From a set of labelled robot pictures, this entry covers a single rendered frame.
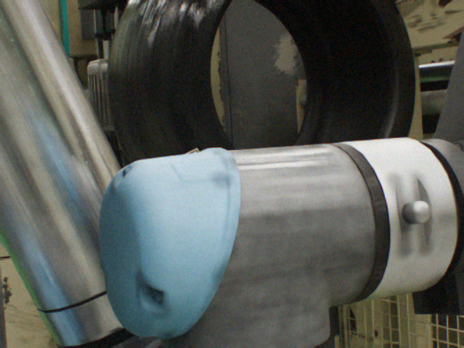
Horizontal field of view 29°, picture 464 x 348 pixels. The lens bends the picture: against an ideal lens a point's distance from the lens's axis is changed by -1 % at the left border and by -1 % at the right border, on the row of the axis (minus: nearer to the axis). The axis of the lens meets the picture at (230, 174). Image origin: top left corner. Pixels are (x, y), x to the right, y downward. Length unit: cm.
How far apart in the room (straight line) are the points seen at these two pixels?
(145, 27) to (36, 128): 106
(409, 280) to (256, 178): 9
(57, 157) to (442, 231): 19
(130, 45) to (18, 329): 76
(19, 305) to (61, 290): 154
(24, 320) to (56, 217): 157
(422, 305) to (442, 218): 7
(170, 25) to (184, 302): 113
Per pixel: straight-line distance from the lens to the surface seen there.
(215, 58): 190
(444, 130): 49
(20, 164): 46
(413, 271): 41
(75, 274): 47
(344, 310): 211
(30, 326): 203
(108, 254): 39
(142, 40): 150
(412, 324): 218
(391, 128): 165
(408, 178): 40
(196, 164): 37
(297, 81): 214
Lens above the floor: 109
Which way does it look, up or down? 3 degrees down
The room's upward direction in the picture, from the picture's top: 4 degrees counter-clockwise
